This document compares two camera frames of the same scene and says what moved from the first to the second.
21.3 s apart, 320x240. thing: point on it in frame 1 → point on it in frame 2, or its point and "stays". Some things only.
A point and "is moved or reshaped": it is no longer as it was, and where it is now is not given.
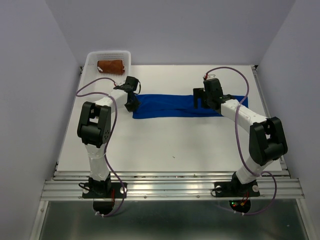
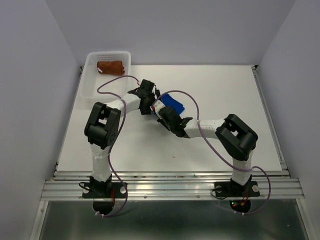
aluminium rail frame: [65, 185] stays
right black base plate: [236, 189] stays
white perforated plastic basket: [95, 86] stays
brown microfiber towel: [114, 66] stays
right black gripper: [198, 93] → [160, 119]
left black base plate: [104, 190] stays
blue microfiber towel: [170, 106] is moved or reshaped
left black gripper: [134, 106] → [144, 110]
